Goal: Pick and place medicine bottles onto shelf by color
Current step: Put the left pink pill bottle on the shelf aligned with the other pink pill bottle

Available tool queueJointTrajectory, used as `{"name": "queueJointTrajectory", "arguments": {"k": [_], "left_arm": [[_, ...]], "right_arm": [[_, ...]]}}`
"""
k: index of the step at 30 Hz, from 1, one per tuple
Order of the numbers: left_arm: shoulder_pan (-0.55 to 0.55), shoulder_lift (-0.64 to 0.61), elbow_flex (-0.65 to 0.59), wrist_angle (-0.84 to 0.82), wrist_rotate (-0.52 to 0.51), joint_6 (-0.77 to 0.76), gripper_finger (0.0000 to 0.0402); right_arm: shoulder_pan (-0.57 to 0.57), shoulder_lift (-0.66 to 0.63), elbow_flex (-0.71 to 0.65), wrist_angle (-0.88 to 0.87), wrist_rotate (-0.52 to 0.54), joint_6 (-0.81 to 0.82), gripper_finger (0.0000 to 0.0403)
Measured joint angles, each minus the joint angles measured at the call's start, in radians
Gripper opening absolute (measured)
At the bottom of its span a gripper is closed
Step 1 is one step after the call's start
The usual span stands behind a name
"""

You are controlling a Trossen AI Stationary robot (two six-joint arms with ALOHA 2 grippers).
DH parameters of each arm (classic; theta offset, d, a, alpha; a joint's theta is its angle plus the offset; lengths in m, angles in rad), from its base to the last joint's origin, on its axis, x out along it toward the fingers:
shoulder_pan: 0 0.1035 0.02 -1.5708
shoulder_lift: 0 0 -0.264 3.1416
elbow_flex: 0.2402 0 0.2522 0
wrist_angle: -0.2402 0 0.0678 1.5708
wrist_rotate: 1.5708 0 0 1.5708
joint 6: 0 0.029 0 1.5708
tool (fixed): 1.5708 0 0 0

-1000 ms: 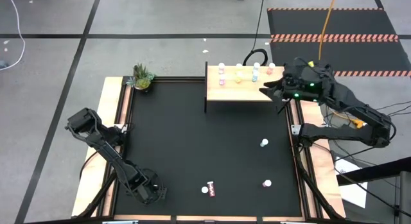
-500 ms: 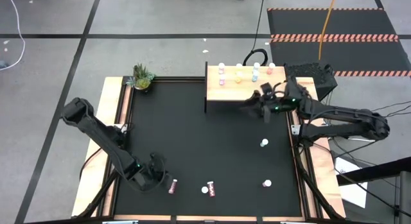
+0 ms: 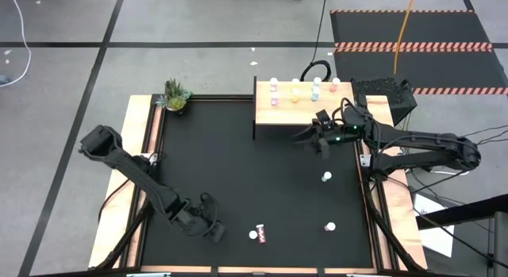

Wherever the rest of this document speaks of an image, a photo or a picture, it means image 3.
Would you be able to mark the red pill bottle white cap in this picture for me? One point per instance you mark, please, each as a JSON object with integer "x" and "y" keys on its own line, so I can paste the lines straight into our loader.
{"x": 335, "y": 82}
{"x": 261, "y": 234}
{"x": 330, "y": 226}

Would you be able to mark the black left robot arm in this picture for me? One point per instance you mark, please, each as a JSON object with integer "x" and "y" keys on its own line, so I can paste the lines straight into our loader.
{"x": 131, "y": 168}

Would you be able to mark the black desk edge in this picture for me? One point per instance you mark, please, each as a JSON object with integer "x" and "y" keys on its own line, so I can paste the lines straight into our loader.
{"x": 464, "y": 210}

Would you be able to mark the black textured box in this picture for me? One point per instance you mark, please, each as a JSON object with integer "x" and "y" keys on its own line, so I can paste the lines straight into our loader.
{"x": 393, "y": 96}

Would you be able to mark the black hazard-striped floor mat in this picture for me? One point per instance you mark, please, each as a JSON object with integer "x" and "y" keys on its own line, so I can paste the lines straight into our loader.
{"x": 436, "y": 27}

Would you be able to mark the teal pill bottle white cap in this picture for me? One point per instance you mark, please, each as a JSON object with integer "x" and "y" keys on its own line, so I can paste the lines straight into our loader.
{"x": 326, "y": 175}

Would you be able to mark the wooden shelf black legs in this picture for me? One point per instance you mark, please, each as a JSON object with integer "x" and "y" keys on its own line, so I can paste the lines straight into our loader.
{"x": 285, "y": 114}

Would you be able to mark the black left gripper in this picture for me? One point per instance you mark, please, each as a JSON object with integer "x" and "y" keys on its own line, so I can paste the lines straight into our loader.
{"x": 196, "y": 219}

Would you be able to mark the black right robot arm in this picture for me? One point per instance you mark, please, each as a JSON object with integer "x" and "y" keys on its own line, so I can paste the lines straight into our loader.
{"x": 428, "y": 140}

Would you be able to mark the silver metal bracket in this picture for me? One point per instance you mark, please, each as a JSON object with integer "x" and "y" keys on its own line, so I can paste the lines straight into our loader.
{"x": 365, "y": 160}

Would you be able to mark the white paper sheet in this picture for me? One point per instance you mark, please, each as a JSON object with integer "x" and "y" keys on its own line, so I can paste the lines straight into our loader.
{"x": 438, "y": 239}

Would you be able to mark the black table mat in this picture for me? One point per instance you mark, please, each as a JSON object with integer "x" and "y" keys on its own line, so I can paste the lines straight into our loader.
{"x": 258, "y": 170}

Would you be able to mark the succulent plant in pot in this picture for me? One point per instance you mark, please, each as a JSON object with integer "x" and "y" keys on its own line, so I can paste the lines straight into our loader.
{"x": 174, "y": 98}

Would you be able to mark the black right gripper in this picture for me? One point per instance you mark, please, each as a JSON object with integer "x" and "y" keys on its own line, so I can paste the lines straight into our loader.
{"x": 349, "y": 128}

